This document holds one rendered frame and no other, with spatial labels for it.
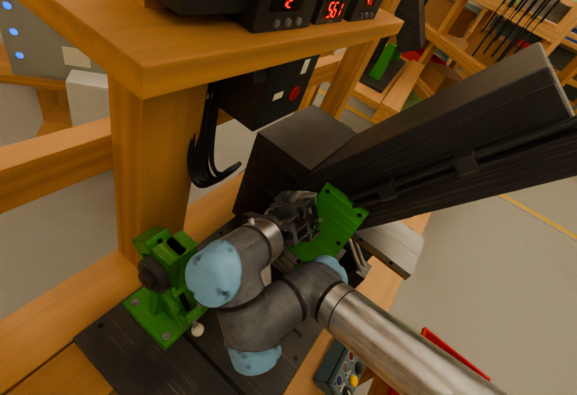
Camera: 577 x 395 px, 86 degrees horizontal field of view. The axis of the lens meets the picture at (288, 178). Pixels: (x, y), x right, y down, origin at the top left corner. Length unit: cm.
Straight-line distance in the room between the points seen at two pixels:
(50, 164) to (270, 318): 44
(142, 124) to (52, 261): 153
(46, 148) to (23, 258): 146
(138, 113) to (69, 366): 55
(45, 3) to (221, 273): 36
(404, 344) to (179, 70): 42
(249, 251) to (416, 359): 24
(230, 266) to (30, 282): 165
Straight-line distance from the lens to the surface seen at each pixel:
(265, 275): 76
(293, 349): 89
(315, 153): 83
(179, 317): 78
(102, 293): 92
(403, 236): 94
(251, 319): 46
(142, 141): 59
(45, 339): 90
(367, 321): 47
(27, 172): 65
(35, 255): 207
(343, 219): 71
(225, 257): 41
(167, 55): 37
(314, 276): 52
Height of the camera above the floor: 170
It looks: 40 degrees down
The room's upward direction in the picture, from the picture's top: 25 degrees clockwise
